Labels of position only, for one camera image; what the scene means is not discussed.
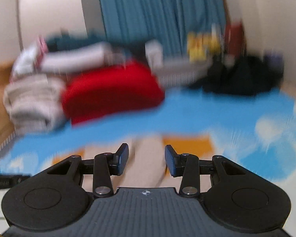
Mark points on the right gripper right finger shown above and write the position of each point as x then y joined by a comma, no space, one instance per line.
186,166

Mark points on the white plush toy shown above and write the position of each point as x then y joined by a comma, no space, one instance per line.
154,54

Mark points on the white folded pillow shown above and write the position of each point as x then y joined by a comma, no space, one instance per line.
77,60

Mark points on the purple bag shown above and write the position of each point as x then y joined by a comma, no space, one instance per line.
274,60

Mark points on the yellow plush toys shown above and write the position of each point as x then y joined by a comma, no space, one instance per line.
201,46

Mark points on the white pink folded clothes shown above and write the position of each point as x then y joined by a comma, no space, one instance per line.
29,59

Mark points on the blue white patterned bed sheet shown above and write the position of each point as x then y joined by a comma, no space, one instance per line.
258,133

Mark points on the white wardrobe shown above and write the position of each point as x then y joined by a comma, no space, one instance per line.
9,30

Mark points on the white folded quilt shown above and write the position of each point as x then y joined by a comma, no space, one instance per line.
33,104

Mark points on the dark teal shark plush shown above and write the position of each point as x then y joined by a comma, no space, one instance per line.
67,42

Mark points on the black clothes pile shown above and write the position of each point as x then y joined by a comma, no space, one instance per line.
248,76

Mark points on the red folded blanket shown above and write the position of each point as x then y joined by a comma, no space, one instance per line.
118,88

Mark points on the blue curtain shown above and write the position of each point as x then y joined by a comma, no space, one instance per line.
168,21

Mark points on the beige and mustard hooded jacket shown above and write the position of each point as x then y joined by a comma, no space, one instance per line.
146,166

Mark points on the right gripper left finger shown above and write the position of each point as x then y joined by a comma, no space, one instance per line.
106,165

